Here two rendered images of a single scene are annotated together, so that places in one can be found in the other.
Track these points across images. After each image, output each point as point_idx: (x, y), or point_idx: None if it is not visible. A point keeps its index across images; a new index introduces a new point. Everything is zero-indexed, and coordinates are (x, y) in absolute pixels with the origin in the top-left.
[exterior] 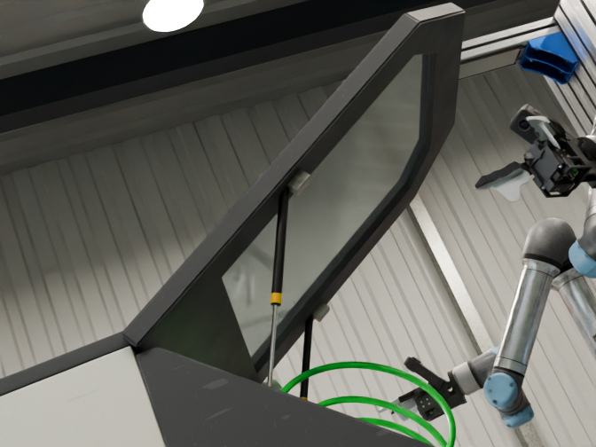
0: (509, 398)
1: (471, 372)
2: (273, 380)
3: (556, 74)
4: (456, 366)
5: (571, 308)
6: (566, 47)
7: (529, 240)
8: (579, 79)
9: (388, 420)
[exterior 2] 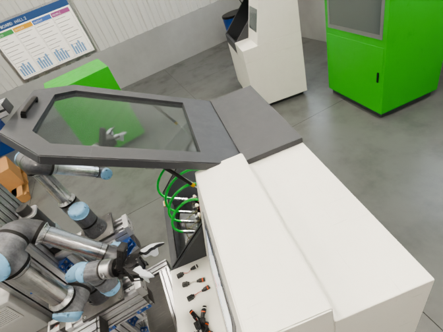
0: None
1: (100, 275)
2: (196, 172)
3: None
4: (107, 260)
5: (40, 269)
6: None
7: (33, 219)
8: None
9: (173, 195)
